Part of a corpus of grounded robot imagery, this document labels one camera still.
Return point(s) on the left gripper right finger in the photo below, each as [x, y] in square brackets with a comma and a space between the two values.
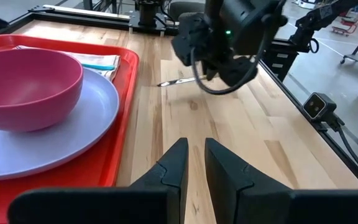
[259, 205]

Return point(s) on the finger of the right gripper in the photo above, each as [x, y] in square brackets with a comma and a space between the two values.
[236, 71]
[210, 70]

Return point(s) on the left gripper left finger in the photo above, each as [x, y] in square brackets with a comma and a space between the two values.
[154, 202]

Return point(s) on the beige cloth napkin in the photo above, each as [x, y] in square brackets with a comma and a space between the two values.
[104, 59]

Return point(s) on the lavender plastic plate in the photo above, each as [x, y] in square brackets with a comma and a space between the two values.
[73, 133]

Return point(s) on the magenta plastic bowl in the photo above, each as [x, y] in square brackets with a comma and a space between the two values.
[26, 90]

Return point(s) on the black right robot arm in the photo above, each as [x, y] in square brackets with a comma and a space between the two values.
[247, 18]

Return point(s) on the red plastic tray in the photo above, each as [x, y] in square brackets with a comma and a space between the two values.
[126, 93]

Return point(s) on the dark metal equipment stand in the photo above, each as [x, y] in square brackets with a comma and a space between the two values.
[322, 15]

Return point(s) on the red low cart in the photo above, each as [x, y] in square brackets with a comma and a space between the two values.
[343, 29]

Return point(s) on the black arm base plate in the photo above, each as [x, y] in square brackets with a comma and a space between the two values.
[154, 29]

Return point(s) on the small black table camera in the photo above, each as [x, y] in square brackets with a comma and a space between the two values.
[317, 105]

